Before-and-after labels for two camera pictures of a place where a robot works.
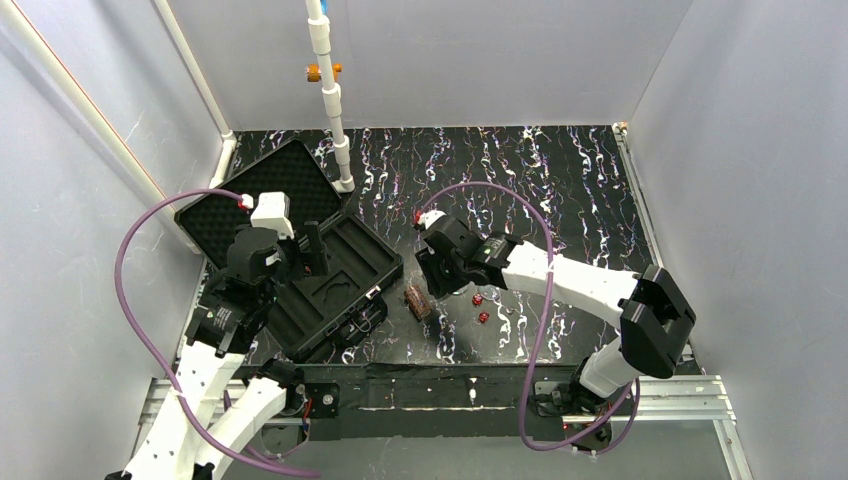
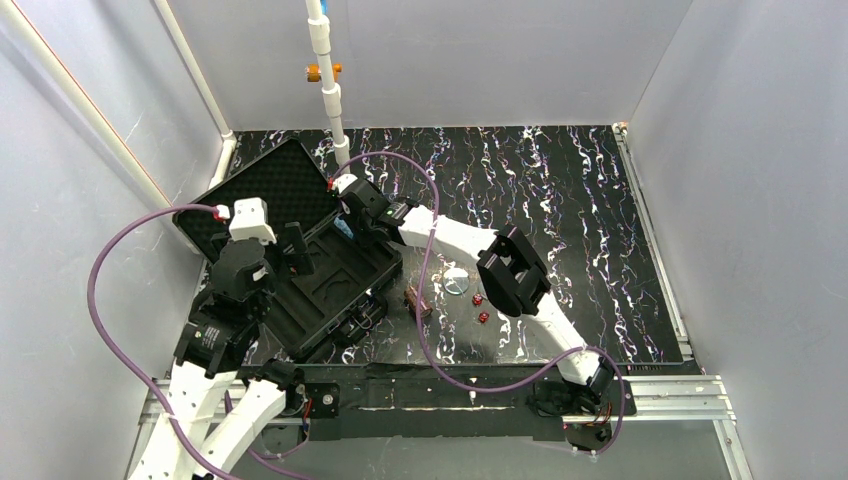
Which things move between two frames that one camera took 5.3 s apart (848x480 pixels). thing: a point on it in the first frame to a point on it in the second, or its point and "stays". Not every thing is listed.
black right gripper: (432, 266) to (354, 201)
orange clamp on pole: (313, 72) stays
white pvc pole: (319, 25) stays
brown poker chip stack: (418, 301) stays
